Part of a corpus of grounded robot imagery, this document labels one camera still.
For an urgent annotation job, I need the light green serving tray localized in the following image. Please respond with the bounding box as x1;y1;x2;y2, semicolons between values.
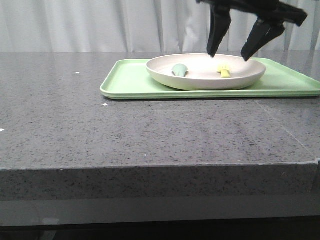
100;58;320;100

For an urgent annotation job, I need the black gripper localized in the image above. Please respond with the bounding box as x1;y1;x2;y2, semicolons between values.
196;0;308;61

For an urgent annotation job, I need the green spoon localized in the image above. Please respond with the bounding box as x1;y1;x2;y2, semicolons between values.
171;63;188;77

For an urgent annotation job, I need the yellow plastic fork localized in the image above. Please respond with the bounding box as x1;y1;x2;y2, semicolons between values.
217;64;231;79

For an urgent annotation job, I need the cream round plate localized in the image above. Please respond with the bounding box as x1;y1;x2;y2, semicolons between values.
146;53;267;91

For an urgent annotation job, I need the white curtain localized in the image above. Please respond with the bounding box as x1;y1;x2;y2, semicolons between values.
0;0;320;53

